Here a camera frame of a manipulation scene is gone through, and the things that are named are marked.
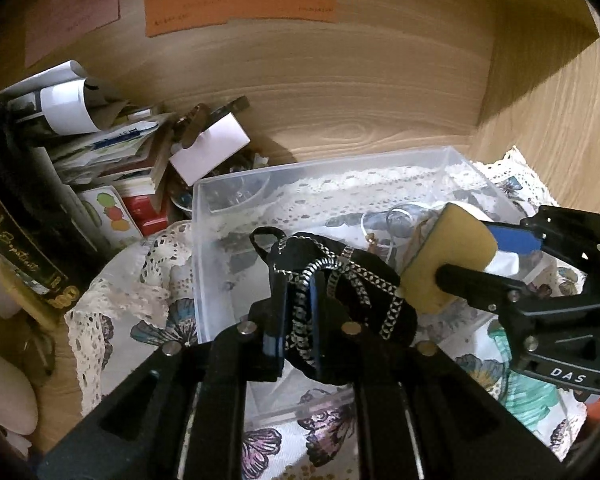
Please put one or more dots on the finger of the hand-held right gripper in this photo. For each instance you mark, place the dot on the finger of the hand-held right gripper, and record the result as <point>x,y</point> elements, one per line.
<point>480,282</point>
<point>515,239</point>

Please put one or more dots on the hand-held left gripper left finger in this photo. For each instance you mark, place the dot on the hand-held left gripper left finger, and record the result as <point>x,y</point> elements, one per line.
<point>273,332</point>

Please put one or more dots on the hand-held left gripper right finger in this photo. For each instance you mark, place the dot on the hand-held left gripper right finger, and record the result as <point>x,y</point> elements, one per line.
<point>319,345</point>

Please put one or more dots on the yellow sponge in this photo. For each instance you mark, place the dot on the yellow sponge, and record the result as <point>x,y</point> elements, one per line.
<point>450,245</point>

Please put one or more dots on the clear plastic box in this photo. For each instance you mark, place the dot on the clear plastic box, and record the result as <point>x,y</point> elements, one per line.
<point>260,210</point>

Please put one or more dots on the white cloth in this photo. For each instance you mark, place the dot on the white cloth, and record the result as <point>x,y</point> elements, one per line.
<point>502,262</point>

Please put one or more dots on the clear plastic rings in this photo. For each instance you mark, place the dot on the clear plastic rings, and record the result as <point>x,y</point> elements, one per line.
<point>395,225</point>

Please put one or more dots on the white lace butterfly tablecloth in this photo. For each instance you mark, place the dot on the white lace butterfly tablecloth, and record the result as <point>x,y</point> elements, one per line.
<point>130,310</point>

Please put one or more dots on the red box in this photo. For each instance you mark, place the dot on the red box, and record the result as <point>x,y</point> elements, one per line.
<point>145,212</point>

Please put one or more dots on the white folded card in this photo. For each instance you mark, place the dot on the white folded card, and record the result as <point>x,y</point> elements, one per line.
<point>210,147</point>

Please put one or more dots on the card with coloured fruit print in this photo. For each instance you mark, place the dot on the card with coloured fruit print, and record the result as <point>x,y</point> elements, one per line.
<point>111,212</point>

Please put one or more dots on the gold cylinder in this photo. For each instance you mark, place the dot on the gold cylinder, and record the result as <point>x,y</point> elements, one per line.
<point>25,297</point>

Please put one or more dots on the pile of papers and cards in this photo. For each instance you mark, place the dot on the pile of papers and cards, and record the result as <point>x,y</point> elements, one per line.
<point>105,145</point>

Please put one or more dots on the beige rounded object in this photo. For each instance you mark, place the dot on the beige rounded object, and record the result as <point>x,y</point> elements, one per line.
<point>5,390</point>

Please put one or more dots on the black box with gold print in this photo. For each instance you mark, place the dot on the black box with gold print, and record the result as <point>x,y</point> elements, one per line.
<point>15,210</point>

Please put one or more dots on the orange paper note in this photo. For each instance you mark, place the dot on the orange paper note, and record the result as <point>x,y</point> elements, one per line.
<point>240,2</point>

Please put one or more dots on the pink paper note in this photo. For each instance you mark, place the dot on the pink paper note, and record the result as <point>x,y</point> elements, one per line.
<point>70,15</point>

